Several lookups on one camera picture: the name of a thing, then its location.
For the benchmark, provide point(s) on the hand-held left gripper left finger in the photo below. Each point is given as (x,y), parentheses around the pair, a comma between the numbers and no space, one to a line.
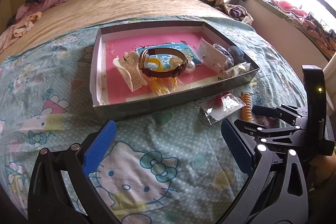
(99,148)

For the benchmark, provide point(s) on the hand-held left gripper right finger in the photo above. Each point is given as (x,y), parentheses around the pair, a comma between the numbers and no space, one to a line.
(236,148)

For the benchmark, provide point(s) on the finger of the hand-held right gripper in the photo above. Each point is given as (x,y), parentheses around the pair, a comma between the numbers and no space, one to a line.
(249,127)
(265,111)

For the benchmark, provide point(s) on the red ball earrings packet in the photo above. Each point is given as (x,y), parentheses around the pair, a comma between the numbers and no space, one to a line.
(223,107)

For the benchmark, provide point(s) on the cream bow hair clip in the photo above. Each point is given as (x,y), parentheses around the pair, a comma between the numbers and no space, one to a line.
(236,69)

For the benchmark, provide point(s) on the clear bag with silver beads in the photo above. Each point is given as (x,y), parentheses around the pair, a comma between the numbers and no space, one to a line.
(220,48)

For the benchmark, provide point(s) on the gold earrings card packet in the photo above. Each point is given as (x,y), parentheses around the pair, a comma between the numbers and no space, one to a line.
(210,54)

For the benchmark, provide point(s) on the cardboard box with pink lining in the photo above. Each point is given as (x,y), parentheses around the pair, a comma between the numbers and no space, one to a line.
(118,61)

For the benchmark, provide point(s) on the person's right forearm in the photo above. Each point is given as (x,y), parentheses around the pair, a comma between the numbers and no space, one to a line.
(324,171)

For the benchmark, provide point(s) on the cartoon cat printed blanket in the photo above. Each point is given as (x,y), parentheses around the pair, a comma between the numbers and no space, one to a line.
(162,134)

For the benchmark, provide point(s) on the white hair claw clip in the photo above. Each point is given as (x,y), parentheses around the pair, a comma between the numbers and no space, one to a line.
(128,74)

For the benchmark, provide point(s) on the large white pearl bead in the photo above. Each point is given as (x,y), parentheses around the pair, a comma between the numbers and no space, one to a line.
(190,67)

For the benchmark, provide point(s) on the clear bag with yellow bangles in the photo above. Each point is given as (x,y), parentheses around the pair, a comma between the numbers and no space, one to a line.
(160,86)

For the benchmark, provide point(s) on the clothes on window sill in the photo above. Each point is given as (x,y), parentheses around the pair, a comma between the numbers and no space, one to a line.
(309,22)

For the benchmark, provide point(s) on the bag stuffed with clothes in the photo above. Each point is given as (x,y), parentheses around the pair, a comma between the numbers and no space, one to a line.
(237,14)

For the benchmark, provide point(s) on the blue printed card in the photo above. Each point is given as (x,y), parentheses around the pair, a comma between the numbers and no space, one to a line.
(183,47)

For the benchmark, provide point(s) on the cream patterned garment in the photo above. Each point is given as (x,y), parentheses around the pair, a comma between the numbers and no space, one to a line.
(21,27)

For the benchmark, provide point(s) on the beige bed sheet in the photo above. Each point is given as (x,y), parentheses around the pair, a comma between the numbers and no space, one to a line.
(118,3)

